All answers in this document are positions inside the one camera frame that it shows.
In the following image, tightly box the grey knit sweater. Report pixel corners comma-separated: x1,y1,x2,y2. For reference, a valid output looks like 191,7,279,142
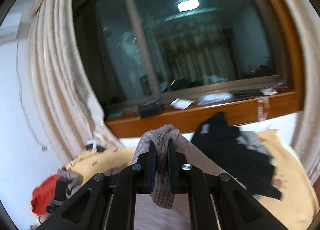
57,124,247,230

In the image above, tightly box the red knit garment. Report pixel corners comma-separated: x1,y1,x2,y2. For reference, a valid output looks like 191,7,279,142
30,173,60,216

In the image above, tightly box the black power adapter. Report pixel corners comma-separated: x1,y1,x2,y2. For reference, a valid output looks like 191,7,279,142
85,144,106,153

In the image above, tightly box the black knit garment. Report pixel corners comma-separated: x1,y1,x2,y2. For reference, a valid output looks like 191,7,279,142
191,112,281,200

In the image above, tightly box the yellow paw print blanket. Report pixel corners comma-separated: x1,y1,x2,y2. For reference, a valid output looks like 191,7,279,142
67,125,319,229

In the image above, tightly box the left cream curtain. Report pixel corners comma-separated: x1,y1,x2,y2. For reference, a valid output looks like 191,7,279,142
28,0,121,163

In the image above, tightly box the cream curtain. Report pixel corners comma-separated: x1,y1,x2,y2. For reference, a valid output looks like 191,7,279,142
28,0,121,163
265,0,320,186

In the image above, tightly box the wooden window sill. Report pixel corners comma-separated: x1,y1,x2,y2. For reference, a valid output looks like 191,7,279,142
105,0,305,138

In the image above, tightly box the white paper tag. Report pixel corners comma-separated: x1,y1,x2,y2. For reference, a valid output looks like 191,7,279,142
170,98,194,110

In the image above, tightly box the clear plastic bag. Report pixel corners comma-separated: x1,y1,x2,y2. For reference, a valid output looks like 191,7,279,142
198,92,233,105

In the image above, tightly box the pink ribbon loop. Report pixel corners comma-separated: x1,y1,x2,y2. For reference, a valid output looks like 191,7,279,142
257,96,270,121

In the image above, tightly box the black box on windowsill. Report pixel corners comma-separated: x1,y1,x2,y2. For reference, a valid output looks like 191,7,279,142
137,100,163,118

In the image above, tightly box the right cream curtain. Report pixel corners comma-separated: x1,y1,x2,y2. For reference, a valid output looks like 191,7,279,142
265,0,320,186

